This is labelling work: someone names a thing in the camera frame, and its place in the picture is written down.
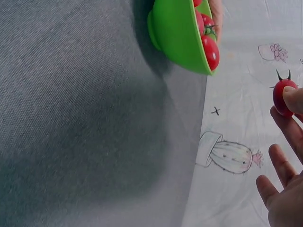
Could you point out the person's right hand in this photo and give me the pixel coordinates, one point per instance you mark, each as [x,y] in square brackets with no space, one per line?
[288,201]

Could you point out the red cherry tomato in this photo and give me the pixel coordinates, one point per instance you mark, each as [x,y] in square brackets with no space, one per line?
[211,53]
[197,2]
[208,23]
[278,95]

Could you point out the person's left hand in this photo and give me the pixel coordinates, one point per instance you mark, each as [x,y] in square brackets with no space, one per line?
[216,16]

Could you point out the green plastic bowl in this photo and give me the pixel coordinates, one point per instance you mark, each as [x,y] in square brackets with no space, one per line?
[175,35]

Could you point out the person's left fingers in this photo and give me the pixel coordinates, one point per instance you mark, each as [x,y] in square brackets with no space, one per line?
[217,21]

